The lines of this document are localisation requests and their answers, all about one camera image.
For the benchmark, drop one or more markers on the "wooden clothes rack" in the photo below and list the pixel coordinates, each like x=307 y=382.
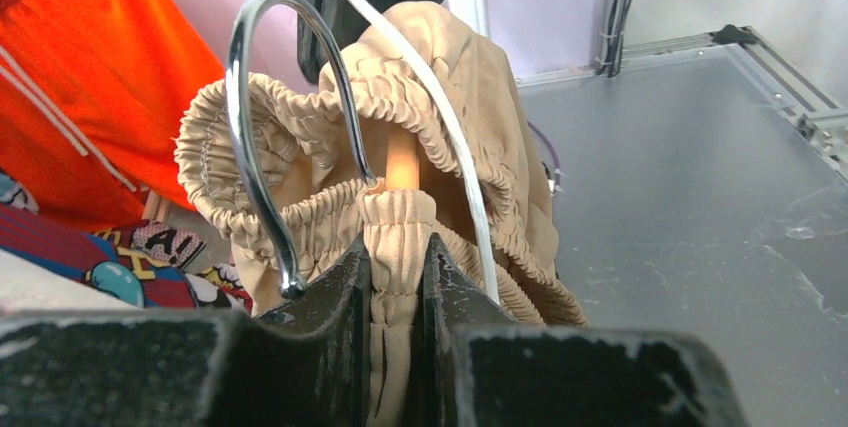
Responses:
x=157 y=208

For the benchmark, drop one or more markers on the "white shorts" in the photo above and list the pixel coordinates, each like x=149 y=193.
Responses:
x=27 y=286

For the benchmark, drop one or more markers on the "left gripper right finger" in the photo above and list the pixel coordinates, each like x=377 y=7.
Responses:
x=475 y=365

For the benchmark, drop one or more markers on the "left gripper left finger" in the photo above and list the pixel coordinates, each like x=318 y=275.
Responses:
x=303 y=363

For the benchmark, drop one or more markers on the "colourful cartoon print shorts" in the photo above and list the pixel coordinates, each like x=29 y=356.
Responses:
x=144 y=264

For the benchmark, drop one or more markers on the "orange shorts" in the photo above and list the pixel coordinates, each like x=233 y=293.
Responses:
x=92 y=94

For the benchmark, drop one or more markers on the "beige shorts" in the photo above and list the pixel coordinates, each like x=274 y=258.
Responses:
x=326 y=211

